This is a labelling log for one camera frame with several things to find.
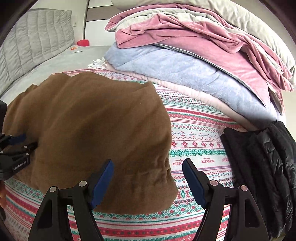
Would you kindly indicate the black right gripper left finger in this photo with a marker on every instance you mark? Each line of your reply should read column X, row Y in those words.
column 51, row 221

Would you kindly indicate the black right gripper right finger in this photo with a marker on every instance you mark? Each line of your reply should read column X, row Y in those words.
column 245, row 220

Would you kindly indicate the brown fleece-collared coat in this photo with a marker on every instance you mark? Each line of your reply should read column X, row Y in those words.
column 80, row 122

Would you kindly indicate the black puffer jacket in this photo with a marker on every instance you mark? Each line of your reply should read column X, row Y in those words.
column 264, row 161

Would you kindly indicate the pale pink blanket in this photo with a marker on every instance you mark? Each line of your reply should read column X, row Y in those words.
column 196, row 94

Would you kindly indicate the patterned red green blanket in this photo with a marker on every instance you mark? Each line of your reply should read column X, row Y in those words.
column 195, row 130

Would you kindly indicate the grey quilted headboard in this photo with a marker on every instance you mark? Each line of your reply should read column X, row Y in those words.
column 39, row 35

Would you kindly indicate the small red box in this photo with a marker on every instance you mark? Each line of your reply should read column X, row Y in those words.
column 83, row 43

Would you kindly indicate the white grey wardrobe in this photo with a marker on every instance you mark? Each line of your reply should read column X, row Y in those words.
column 97, row 16

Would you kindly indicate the light blue fleece blanket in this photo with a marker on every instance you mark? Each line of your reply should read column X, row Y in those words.
column 182, row 69

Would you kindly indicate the beige duvet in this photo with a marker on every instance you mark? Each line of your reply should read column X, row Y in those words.
column 236, row 15

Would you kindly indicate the pink velvet quilt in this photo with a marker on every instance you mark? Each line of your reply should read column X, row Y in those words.
column 204, row 34

